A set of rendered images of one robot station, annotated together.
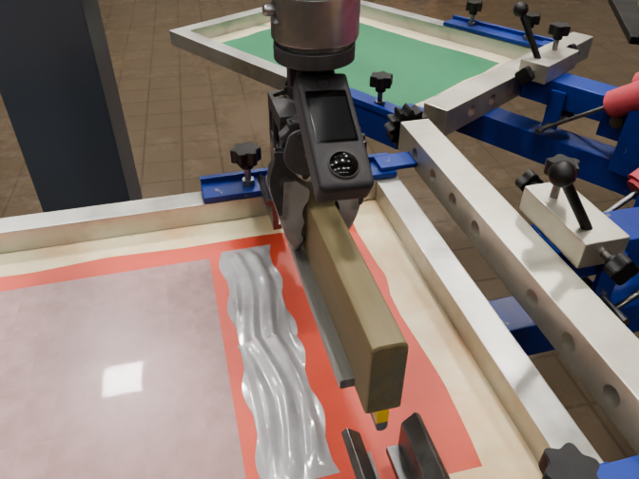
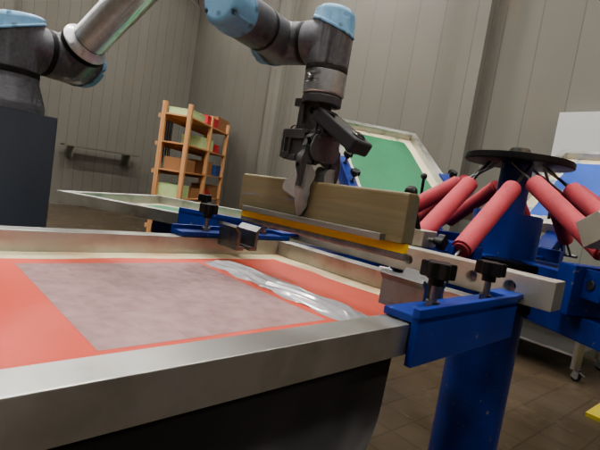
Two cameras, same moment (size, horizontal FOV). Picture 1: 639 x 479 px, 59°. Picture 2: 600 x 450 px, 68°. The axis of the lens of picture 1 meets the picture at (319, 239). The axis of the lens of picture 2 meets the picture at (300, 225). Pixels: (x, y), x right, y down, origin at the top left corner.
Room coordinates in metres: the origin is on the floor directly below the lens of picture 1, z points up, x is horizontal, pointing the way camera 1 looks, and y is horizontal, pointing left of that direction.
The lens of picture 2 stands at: (-0.21, 0.40, 1.13)
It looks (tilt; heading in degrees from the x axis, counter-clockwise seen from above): 5 degrees down; 331
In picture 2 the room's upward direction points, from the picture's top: 9 degrees clockwise
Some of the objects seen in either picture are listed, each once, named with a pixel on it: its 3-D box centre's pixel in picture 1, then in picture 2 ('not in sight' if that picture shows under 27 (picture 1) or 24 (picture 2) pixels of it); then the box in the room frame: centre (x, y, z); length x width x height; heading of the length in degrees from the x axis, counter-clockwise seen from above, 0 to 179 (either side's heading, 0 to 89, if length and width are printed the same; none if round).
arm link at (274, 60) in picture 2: not in sight; (279, 40); (0.57, 0.07, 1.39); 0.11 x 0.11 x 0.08; 31
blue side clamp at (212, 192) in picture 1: (300, 190); (234, 243); (0.75, 0.03, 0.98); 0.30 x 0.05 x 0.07; 105
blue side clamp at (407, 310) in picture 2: not in sight; (456, 320); (0.21, -0.11, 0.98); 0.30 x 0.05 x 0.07; 105
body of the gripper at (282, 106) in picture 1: (312, 104); (313, 131); (0.50, 0.01, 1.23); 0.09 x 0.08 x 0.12; 15
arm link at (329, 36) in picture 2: not in sight; (329, 42); (0.49, 0.01, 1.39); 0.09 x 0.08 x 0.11; 31
